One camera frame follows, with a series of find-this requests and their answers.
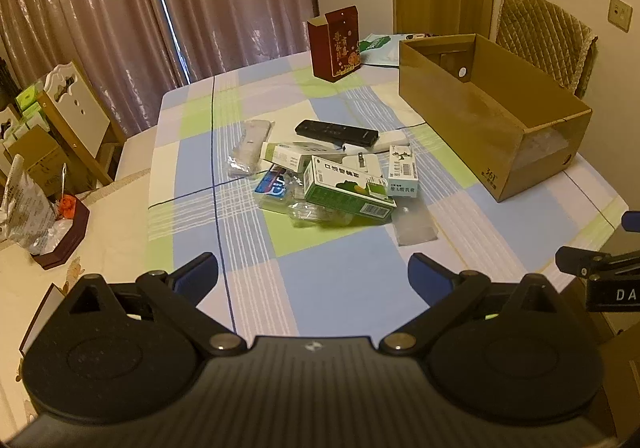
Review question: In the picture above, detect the white medicine box green stripe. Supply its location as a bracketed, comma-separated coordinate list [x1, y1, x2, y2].
[260, 142, 327, 175]

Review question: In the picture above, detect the small brown cardboard box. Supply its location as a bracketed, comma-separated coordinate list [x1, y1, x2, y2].
[4, 125, 69, 195]

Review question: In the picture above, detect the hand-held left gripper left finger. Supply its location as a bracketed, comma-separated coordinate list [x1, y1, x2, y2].
[67, 252, 246, 356]

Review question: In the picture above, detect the green white printed bag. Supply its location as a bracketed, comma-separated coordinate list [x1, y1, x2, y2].
[357, 32, 442, 66]

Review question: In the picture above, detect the white wooden chair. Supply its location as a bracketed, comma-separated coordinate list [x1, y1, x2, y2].
[36, 60, 127, 189]

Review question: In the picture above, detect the clear packet with white item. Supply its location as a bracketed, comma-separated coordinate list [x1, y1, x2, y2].
[228, 119, 277, 179]

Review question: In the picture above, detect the white oblong case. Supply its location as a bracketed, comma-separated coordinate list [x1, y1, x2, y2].
[345, 129, 411, 155]

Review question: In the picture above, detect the black remote control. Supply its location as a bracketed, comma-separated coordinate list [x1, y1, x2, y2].
[295, 120, 380, 147]

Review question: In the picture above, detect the dark red box lid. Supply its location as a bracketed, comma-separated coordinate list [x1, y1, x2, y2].
[19, 283, 69, 359]

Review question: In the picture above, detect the pink sheer curtain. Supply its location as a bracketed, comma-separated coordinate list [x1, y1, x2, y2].
[145, 0, 319, 84]
[0, 0, 173, 137]

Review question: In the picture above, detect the small white green medicine box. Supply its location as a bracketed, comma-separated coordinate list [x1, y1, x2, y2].
[387, 145, 419, 198]

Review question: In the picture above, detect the cream embroidered tablecloth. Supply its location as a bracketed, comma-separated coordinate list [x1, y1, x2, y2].
[0, 168, 152, 431]

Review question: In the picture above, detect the clear packet with metal rack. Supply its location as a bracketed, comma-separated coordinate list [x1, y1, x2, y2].
[286, 199, 399, 229]

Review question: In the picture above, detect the beige wall socket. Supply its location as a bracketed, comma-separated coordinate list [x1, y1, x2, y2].
[607, 0, 634, 32]

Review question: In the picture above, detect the dark red tray with clutter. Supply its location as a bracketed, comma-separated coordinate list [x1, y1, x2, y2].
[0, 155, 60, 255]

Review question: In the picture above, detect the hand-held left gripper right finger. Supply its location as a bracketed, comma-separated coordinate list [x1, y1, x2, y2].
[378, 252, 558, 356]

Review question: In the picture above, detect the empty clear plastic packet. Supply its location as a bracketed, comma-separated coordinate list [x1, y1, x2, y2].
[392, 205, 439, 247]

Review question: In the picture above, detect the dark red gift box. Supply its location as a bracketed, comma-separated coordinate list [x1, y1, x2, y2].
[307, 6, 362, 84]

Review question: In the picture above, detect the blue floss box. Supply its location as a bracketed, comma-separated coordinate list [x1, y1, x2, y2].
[254, 164, 307, 201]

